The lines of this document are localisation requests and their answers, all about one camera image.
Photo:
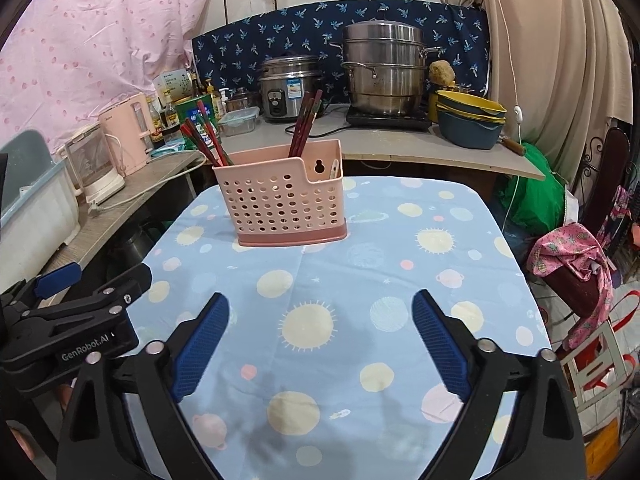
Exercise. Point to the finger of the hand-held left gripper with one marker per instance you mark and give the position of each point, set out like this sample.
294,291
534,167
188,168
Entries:
57,278
100,298

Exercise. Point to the steel stacked steamer pot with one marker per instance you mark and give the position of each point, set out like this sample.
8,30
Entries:
387,70

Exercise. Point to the pink dotted curtain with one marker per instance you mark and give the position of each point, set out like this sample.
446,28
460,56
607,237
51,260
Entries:
90,35

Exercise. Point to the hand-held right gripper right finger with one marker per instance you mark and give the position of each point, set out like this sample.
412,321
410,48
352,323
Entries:
442,345

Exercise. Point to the yellow pump dispenser bottle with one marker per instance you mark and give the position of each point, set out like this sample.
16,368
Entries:
216,100

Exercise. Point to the blue planet print tablecloth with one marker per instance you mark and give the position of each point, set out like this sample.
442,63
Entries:
325,270

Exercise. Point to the loofah sponge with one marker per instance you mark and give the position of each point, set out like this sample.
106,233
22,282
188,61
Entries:
442,74

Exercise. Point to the wooden rolling pin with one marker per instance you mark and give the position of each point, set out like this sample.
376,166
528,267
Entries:
512,146

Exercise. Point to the green plastic bag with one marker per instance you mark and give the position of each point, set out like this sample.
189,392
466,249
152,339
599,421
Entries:
535,195

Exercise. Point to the pink printed cloth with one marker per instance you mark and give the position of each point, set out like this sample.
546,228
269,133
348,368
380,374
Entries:
565,255

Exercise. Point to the grey counter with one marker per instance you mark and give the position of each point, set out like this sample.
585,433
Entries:
400,147

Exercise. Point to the yellow bowl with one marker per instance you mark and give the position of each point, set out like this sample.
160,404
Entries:
470,102

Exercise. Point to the pink perforated utensil basket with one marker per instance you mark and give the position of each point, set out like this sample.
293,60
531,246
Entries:
280,200

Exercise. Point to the green tin can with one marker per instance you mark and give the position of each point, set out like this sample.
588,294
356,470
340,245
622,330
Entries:
187,112

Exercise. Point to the white dish drainer box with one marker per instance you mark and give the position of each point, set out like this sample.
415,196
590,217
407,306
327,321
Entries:
35,210

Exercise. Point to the small steel lidded pot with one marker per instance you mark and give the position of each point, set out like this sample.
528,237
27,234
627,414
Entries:
242,100

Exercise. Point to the steel rice cooker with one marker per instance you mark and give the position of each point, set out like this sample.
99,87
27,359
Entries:
282,92

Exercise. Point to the white ceramic spoon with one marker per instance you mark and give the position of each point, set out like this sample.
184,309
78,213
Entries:
335,169

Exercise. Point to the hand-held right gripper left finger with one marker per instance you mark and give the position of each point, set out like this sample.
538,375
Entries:
200,350

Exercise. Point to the beige curtain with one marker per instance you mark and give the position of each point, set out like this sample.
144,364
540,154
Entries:
560,60

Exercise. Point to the black metal chair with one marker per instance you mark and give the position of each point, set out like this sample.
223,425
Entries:
607,175

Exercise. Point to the wet wipes pack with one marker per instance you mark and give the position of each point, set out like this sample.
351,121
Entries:
167,149

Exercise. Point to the white stool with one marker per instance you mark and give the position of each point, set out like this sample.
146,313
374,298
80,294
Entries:
595,365

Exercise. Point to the dark red chopstick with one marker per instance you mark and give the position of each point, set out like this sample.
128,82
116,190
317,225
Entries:
298,125
303,129
313,109
308,133

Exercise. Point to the clear food container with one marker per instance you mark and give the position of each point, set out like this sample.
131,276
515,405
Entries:
240,122

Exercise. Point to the pink electric kettle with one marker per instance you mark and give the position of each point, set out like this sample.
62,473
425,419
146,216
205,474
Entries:
125,135

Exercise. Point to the white blender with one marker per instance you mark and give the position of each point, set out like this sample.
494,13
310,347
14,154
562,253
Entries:
92,165

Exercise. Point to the black induction cooktop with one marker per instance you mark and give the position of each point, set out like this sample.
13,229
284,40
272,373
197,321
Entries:
387,121

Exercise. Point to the wooden side counter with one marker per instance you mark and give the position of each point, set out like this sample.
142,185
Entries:
115,215

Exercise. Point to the navy leaf print cloth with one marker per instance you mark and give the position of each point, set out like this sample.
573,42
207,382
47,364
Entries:
240,35

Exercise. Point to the dark soy sauce bottle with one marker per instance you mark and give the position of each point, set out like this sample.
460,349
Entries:
171,120

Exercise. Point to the green chopstick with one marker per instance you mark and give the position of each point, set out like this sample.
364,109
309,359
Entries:
212,144
204,146

